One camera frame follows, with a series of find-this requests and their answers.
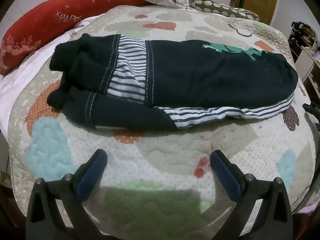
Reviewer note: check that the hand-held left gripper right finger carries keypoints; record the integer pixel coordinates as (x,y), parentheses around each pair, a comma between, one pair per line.
(226,177)

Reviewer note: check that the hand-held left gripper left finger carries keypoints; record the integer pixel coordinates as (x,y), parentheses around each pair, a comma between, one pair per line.
(87,180)

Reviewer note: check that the dark navy striped pants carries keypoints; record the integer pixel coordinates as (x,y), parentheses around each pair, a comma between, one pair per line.
(200,80)

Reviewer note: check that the heart patterned quilt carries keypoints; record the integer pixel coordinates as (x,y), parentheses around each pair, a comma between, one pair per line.
(162,150)

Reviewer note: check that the cluttered shelf unit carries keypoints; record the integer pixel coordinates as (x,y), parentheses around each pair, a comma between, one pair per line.
(300,40)

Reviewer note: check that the white bed sheet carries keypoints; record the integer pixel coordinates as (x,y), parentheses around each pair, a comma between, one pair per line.
(25,72)

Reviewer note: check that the green dotted pillow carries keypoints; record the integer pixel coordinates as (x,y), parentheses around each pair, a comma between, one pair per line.
(212,6)

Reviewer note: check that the long red bolster pillow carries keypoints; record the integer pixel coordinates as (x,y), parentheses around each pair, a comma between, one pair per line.
(37,25)

